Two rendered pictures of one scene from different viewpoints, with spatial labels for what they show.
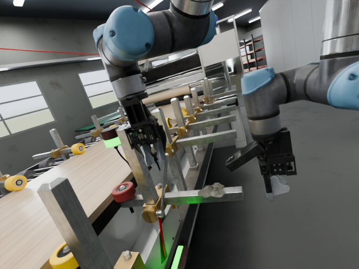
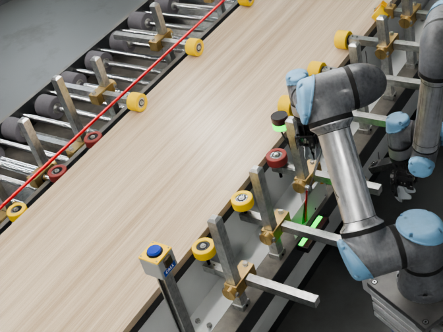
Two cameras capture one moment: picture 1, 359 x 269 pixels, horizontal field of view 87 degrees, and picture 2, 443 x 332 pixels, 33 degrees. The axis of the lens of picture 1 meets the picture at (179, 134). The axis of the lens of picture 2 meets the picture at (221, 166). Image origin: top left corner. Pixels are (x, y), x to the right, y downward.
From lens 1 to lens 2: 2.12 m
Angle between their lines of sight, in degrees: 30
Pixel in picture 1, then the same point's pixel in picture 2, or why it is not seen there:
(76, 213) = (264, 184)
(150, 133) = (312, 142)
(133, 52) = not seen: hidden behind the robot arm
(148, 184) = (302, 163)
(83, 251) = (264, 203)
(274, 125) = (401, 156)
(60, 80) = not seen: outside the picture
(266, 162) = (395, 176)
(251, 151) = (386, 165)
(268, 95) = (398, 138)
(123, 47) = not seen: hidden behind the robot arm
